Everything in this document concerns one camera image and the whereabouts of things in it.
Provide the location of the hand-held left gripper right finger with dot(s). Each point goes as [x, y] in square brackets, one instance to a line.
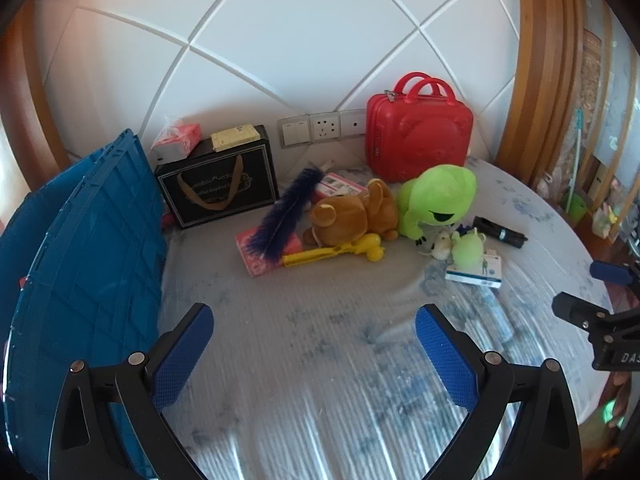
[447, 355]

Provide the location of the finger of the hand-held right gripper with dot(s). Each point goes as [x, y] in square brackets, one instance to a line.
[607, 271]
[575, 307]

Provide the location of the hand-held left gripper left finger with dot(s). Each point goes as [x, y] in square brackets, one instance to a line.
[182, 355]

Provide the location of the white medicine box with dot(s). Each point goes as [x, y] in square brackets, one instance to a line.
[475, 272]

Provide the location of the blue plastic crate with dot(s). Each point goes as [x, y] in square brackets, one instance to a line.
[100, 260]

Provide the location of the blue feather duster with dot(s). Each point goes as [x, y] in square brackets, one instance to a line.
[285, 210]

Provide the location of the black flashlight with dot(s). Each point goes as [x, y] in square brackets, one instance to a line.
[500, 232]

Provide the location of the small green plush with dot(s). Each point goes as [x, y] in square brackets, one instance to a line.
[467, 250]

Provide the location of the small white toy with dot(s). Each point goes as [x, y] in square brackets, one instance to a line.
[441, 246]

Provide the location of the pink tissue pack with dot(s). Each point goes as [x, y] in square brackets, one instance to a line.
[255, 262]
[175, 142]

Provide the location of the light blue stick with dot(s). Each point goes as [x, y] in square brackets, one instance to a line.
[576, 150]

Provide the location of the green frog plush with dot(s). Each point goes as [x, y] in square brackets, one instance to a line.
[435, 195]

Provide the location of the yellow snowball clamp toy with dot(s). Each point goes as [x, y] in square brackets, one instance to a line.
[320, 252]

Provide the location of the brown teddy bear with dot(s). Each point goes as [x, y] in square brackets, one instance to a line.
[350, 215]

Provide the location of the black gift box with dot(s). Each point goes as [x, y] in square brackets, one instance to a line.
[220, 185]

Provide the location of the red and white box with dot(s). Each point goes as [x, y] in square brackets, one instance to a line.
[336, 182]

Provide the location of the red toy suitcase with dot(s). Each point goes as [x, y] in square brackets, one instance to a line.
[415, 135]

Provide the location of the small yellow box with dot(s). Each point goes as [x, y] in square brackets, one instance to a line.
[234, 137]

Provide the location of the curved wooden frame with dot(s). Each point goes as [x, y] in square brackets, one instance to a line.
[30, 110]
[540, 60]

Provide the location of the white wall light switch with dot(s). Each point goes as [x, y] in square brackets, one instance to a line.
[294, 131]

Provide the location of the white wall socket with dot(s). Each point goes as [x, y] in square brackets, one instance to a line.
[352, 123]
[325, 127]

